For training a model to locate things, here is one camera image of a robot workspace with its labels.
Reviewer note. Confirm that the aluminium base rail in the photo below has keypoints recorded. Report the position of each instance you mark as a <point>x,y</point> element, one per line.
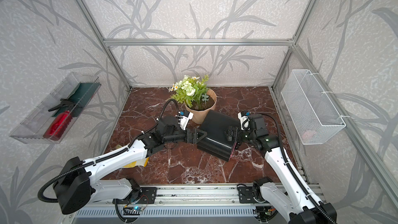
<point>214,200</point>

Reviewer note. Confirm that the red handled garden tool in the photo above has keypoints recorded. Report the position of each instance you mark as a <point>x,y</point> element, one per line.
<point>58,126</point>

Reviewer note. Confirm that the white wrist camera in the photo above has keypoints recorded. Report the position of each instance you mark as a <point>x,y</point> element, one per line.
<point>183,118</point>
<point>244,120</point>

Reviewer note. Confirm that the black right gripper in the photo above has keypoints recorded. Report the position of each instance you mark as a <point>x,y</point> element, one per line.
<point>238,138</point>

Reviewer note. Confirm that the clear plastic wall tray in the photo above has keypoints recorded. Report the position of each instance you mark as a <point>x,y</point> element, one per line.
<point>51,120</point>

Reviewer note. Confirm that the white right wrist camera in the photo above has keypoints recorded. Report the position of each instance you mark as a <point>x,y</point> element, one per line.
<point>244,120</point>

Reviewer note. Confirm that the dark green pad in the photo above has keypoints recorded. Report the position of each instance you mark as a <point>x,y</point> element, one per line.
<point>76,102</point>

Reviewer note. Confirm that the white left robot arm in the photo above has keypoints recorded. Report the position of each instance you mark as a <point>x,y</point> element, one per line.
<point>80,181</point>

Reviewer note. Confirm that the artificial green flower plant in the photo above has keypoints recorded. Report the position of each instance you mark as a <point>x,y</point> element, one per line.
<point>191,91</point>

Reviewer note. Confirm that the black mini drawer cabinet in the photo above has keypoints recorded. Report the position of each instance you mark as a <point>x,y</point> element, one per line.
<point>221,137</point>

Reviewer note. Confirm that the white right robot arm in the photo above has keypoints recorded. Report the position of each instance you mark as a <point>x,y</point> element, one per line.
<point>289,174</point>

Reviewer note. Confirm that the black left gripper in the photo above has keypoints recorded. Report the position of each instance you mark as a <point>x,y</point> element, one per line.
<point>192,136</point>

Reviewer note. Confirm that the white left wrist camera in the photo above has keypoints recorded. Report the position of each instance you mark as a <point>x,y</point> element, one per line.
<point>183,118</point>

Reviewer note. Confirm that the yellow white work glove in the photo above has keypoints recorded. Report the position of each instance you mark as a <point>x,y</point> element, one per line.
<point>135,156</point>

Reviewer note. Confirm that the white wire mesh basket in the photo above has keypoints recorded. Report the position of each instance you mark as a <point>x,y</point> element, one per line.
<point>310,107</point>

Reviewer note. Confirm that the pink item in basket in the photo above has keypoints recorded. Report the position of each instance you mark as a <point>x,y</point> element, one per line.
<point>308,136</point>

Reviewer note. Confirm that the beige ribbed flower pot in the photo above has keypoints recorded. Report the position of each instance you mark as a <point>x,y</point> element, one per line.
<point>200,115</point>

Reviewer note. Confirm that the aluminium cage frame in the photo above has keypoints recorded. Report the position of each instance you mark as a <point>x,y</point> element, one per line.
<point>379,170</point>

